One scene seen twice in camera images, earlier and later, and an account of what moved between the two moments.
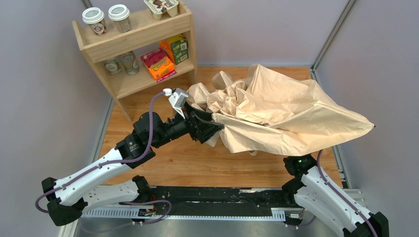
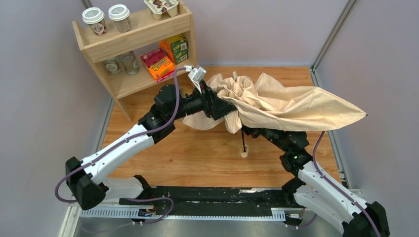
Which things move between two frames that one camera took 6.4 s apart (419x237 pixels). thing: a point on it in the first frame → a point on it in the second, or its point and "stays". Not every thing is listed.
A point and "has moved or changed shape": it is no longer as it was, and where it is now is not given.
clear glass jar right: (131, 64) stays
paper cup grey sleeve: (120, 14) stays
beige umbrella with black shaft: (271, 111) has moved or changed shape
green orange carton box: (176, 47) stays
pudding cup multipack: (157, 7) stays
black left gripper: (193, 123) → (211, 102)
